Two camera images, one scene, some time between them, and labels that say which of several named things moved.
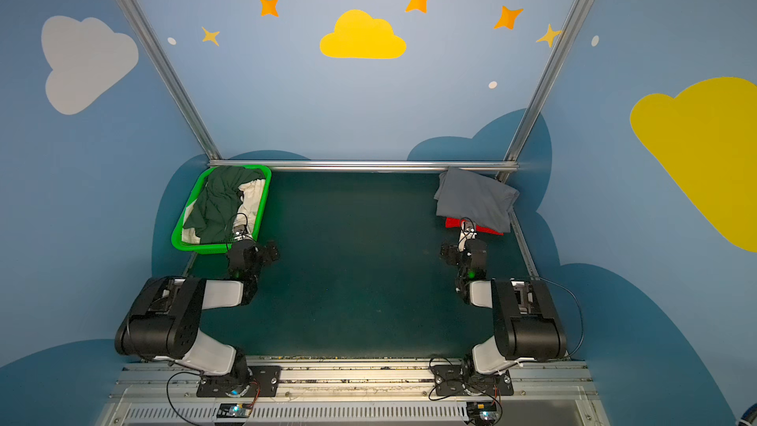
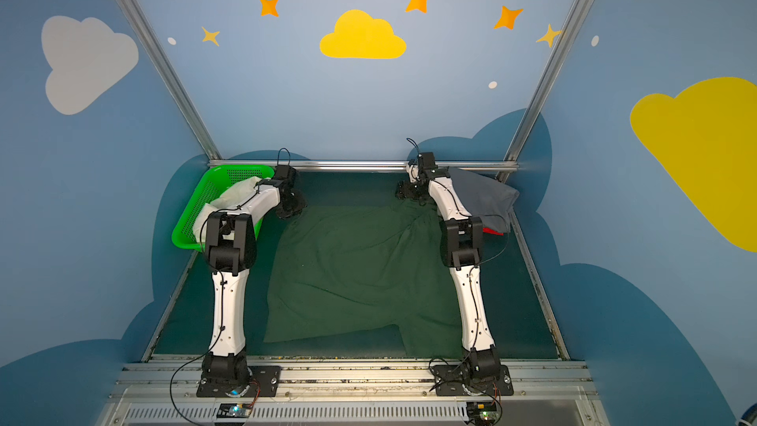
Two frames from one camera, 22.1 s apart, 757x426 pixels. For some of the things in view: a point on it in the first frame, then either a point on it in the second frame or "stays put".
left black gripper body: (268, 252) -> (290, 205)
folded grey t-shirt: (475, 197) stays put
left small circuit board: (234, 410) stays put
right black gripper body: (448, 251) -> (408, 190)
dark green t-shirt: (212, 214) -> (354, 266)
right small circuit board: (483, 411) stays put
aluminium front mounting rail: (156, 393) stays put
